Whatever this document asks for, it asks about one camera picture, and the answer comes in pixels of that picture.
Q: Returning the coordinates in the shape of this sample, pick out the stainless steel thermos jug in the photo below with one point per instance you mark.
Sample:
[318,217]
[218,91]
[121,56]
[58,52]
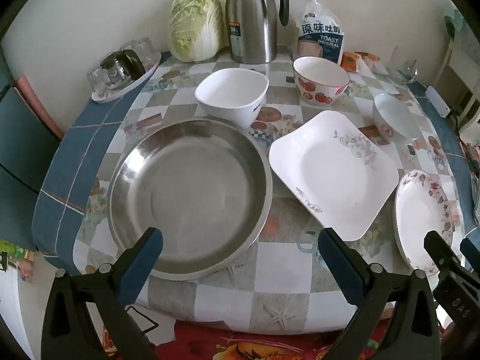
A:
[252,26]

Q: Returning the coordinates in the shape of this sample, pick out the orange snack packet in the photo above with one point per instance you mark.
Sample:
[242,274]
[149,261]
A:
[351,61]
[369,59]

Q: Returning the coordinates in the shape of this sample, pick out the napa cabbage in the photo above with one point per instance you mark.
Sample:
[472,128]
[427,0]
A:
[195,29]

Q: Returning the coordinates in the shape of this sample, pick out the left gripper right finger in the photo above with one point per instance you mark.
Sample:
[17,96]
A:
[413,331]

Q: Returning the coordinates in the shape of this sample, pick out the large stainless steel plate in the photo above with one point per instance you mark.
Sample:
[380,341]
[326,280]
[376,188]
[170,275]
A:
[204,183]

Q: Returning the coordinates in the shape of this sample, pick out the toast bread bag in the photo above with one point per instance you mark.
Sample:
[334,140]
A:
[319,33]

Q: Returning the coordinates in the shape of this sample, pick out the small white round bowl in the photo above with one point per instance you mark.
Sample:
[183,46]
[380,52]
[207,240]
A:
[394,121]

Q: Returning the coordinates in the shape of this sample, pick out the floral rimmed round plate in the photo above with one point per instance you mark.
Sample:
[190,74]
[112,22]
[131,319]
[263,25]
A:
[420,206]

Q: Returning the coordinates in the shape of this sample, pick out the white square bowl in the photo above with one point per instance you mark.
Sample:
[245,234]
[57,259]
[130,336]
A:
[233,94]

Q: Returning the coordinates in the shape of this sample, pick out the strawberry pattern red-rimmed bowl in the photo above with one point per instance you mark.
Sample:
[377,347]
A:
[318,80]

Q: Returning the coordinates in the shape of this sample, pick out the white square plate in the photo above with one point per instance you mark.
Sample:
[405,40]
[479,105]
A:
[336,172]

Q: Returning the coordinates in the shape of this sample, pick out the dark blue chair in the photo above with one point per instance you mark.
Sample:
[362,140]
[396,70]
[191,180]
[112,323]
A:
[27,147]

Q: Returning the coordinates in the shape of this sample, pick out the white plastic shelf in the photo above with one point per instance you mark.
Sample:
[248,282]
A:
[457,82]

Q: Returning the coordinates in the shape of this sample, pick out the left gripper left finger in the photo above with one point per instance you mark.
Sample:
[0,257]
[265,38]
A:
[68,331]

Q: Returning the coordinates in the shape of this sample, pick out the upturned drinking glass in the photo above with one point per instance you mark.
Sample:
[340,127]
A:
[145,50]

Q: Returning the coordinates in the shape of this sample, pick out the white tray with glasses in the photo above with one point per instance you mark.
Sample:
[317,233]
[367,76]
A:
[113,95]

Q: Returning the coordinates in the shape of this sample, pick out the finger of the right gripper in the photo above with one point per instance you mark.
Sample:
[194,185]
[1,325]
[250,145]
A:
[471,253]
[443,256]

